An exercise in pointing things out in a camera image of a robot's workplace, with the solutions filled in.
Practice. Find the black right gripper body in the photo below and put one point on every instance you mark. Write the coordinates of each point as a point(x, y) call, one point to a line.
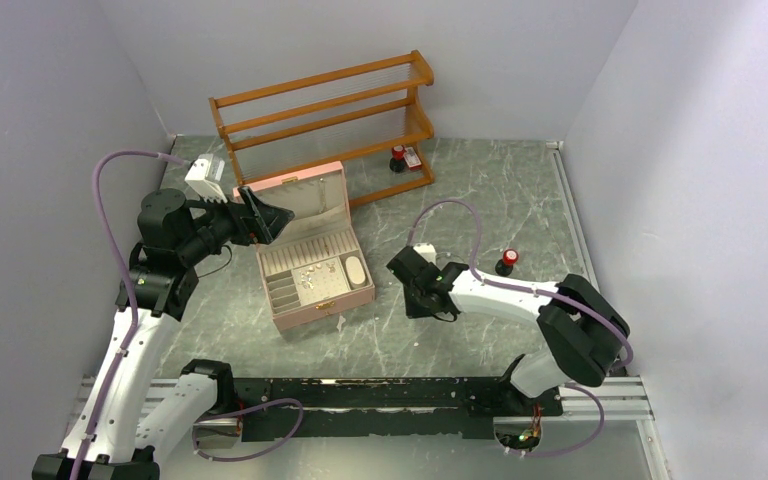
point(415, 307)

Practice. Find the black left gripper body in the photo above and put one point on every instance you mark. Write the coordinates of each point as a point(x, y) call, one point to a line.
point(225, 224)

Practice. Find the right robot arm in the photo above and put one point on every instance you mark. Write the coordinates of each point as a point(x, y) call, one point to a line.
point(583, 335)

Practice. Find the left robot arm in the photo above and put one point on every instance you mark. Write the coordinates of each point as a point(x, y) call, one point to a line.
point(113, 438)

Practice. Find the pink jewelry box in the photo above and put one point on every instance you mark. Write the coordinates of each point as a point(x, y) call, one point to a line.
point(303, 269)

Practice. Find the cream watch pillow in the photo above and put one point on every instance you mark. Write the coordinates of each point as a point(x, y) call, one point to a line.
point(355, 271)

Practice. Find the red black stamp on table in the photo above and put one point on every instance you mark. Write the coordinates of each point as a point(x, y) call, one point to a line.
point(505, 265)

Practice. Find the red white small box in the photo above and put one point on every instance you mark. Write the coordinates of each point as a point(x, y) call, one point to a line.
point(411, 159)

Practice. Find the red black stamp on shelf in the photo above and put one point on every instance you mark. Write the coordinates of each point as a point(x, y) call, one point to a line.
point(397, 163)

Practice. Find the wooden shelf rack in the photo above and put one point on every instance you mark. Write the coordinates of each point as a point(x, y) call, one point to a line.
point(354, 113)

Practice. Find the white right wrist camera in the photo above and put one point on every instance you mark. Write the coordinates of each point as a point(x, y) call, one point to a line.
point(426, 250)

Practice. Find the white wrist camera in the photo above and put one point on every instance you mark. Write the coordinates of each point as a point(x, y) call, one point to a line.
point(204, 177)
point(426, 250)

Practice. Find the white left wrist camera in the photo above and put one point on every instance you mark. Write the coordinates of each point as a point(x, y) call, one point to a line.
point(204, 177)

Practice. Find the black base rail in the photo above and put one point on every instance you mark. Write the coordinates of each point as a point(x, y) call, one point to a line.
point(470, 407)

